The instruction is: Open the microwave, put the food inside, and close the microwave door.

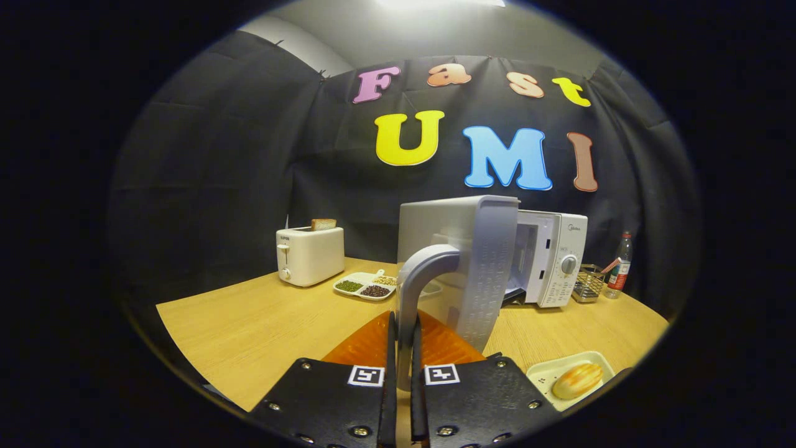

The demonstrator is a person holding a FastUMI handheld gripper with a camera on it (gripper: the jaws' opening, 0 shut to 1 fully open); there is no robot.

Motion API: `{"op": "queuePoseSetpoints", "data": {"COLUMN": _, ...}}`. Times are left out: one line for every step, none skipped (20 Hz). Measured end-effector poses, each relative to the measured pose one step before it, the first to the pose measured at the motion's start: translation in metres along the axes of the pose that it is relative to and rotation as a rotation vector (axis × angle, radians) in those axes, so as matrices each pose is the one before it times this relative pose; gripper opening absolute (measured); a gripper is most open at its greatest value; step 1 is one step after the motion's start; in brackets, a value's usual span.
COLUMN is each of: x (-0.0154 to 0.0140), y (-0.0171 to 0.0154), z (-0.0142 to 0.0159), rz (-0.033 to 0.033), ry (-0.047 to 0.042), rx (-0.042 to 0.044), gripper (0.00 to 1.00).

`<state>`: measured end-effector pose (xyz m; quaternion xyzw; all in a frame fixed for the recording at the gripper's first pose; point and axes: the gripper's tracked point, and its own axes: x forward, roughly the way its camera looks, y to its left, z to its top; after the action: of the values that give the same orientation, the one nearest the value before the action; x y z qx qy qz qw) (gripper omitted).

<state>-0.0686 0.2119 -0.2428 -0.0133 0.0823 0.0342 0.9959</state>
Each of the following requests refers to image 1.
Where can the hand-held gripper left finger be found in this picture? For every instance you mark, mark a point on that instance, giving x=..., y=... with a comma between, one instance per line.
x=392, y=398

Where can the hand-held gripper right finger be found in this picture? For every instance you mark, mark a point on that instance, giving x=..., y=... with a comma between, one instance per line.
x=416, y=398

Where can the golden bread roll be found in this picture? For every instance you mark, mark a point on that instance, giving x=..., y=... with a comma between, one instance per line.
x=577, y=381

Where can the white microwave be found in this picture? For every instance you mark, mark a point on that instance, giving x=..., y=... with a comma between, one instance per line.
x=460, y=224

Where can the white divided bean dish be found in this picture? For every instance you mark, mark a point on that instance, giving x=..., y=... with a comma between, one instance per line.
x=364, y=289

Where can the white rectangular plate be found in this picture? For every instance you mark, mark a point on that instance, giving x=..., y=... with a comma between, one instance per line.
x=544, y=373

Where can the white toaster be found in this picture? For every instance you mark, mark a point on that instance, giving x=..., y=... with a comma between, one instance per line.
x=311, y=258

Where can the toast slice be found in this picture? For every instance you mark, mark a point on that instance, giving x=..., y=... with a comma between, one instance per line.
x=323, y=224

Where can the clear bottle red label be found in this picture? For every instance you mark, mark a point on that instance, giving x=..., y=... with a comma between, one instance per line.
x=620, y=267

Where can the ceiling light panel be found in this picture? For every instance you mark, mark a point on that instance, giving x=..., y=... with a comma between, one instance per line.
x=435, y=2

